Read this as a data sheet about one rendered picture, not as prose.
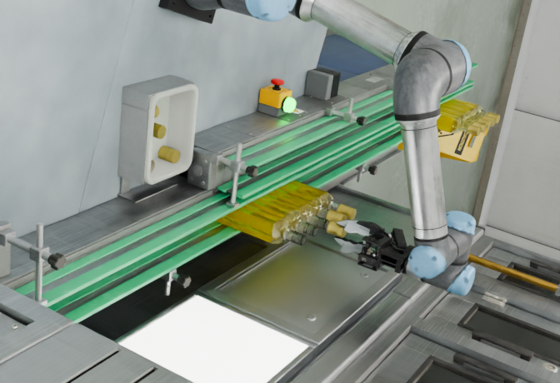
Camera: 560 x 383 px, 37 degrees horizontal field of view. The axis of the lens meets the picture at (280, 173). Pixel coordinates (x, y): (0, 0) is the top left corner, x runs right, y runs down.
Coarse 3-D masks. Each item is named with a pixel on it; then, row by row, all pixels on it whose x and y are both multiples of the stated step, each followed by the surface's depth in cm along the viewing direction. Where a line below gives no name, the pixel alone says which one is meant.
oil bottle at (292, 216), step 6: (258, 198) 217; (264, 198) 218; (252, 204) 214; (258, 204) 214; (264, 204) 214; (270, 204) 215; (276, 204) 215; (264, 210) 213; (270, 210) 212; (276, 210) 212; (282, 210) 212; (288, 210) 213; (294, 210) 213; (282, 216) 210; (288, 216) 210; (294, 216) 211; (300, 216) 212; (288, 222) 210; (294, 222) 210; (294, 228) 211
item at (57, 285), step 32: (448, 96) 332; (384, 128) 282; (224, 192) 215; (256, 192) 218; (160, 224) 194; (192, 224) 196; (96, 256) 176; (128, 256) 177; (32, 288) 161; (64, 288) 162
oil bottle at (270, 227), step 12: (228, 216) 212; (240, 216) 210; (252, 216) 208; (264, 216) 208; (276, 216) 209; (240, 228) 211; (252, 228) 209; (264, 228) 207; (276, 228) 205; (264, 240) 208; (276, 240) 206
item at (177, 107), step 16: (160, 96) 188; (176, 96) 203; (192, 96) 201; (160, 112) 202; (176, 112) 204; (192, 112) 202; (176, 128) 206; (192, 128) 204; (160, 144) 206; (176, 144) 207; (192, 144) 205; (160, 160) 206; (144, 176) 194; (160, 176) 199
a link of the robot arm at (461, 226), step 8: (448, 216) 190; (456, 216) 191; (464, 216) 191; (448, 224) 190; (456, 224) 188; (464, 224) 188; (472, 224) 189; (448, 232) 187; (456, 232) 188; (464, 232) 189; (472, 232) 190; (456, 240) 186; (464, 240) 188; (464, 248) 189; (464, 256) 192; (456, 264) 192; (464, 264) 193
